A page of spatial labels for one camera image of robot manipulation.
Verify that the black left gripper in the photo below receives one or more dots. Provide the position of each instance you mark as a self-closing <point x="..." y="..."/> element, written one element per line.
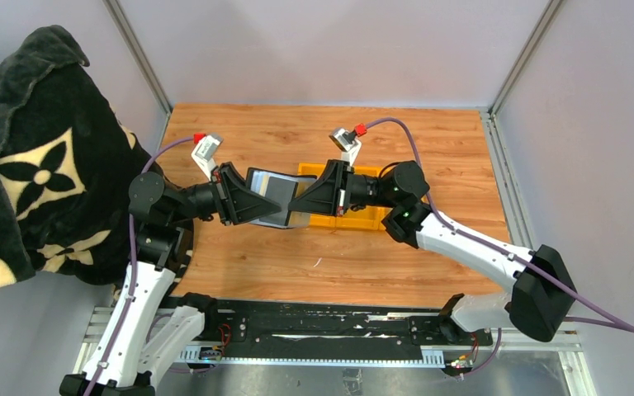
<point x="244" y="203"/>

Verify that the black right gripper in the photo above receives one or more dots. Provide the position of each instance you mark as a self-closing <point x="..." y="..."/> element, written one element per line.
<point x="332" y="194"/>

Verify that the black leather card holder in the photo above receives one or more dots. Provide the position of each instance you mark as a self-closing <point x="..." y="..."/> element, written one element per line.
<point x="280" y="188"/>

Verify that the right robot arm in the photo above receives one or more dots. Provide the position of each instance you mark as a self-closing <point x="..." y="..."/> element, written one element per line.
<point x="537" y="291"/>

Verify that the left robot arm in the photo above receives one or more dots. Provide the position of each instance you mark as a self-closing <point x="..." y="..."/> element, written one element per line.
<point x="127" y="360"/>

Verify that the yellow bin left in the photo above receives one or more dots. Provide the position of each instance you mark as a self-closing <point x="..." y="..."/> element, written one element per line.
<point x="314" y="169"/>

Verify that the yellow bin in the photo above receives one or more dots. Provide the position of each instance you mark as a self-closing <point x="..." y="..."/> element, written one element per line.
<point x="314" y="169"/>
<point x="368" y="219"/>

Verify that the yellow bin middle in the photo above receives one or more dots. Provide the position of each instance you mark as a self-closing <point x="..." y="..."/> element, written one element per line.
<point x="368" y="219"/>

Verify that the black floral blanket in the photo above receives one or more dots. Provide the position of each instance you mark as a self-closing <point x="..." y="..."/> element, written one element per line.
<point x="66" y="165"/>

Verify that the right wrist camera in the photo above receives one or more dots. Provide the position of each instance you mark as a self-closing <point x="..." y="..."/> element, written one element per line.
<point x="348" y="143"/>

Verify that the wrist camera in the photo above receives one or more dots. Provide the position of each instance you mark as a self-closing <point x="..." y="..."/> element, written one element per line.
<point x="203" y="153"/>
<point x="348" y="143"/>

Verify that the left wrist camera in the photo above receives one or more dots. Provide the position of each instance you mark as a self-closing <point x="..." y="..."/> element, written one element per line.
<point x="203" y="153"/>

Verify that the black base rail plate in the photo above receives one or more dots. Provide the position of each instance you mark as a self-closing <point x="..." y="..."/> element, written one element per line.
<point x="332" y="332"/>

